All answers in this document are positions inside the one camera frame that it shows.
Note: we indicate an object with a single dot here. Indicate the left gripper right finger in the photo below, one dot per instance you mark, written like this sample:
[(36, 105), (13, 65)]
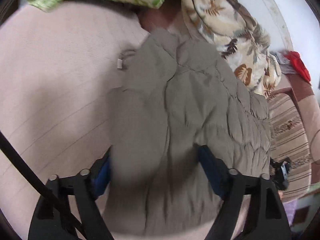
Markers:
[(230, 185)]

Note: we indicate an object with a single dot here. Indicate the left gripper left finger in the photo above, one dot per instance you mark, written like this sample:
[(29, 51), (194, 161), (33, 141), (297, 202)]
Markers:
[(89, 185)]

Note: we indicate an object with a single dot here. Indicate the olive green puffer jacket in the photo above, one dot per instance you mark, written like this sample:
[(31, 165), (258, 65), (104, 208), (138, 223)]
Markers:
[(177, 94)]

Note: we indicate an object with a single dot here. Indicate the striped upholstered bed side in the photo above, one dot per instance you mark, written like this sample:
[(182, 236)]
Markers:
[(294, 113)]

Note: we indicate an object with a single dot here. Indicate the grey cloth under red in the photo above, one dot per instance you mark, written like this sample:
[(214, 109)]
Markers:
[(284, 63)]

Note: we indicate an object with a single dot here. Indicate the floral leaf pattern blanket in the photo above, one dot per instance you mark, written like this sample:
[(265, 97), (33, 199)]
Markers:
[(240, 40)]

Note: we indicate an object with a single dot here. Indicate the brown pillow under blanket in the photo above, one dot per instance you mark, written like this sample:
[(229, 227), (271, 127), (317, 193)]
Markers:
[(168, 16)]

